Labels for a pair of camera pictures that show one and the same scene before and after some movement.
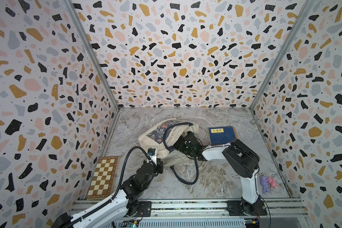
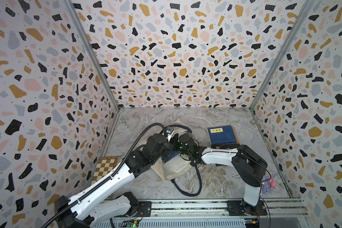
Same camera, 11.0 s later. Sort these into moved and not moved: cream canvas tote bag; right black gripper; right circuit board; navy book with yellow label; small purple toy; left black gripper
Moved: left black gripper; cream canvas tote bag
Not moved: right circuit board; small purple toy; right black gripper; navy book with yellow label
